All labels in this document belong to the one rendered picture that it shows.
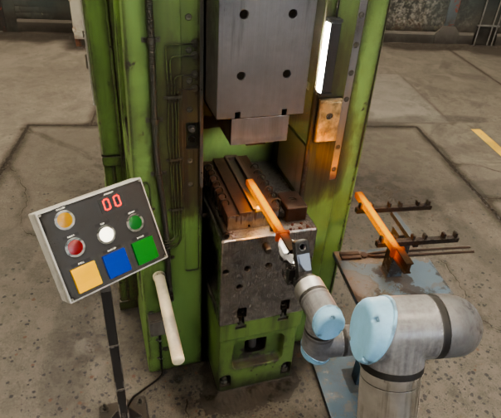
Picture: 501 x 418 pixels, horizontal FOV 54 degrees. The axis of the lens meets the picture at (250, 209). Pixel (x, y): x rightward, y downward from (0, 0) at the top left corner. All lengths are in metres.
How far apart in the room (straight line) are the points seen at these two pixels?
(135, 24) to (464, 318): 1.19
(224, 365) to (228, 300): 0.41
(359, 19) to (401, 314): 1.17
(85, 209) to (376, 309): 0.94
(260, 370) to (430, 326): 1.57
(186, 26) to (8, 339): 1.87
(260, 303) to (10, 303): 1.51
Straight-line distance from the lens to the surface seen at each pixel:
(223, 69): 1.52
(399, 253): 1.71
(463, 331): 0.94
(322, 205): 2.10
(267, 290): 2.01
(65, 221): 1.50
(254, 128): 1.63
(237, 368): 2.34
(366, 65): 1.90
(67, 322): 2.83
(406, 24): 8.29
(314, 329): 1.36
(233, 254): 1.82
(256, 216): 1.82
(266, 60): 1.56
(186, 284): 2.14
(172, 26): 1.60
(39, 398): 2.56
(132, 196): 1.58
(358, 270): 2.04
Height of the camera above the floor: 2.02
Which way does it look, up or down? 34 degrees down
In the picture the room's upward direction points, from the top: 4 degrees clockwise
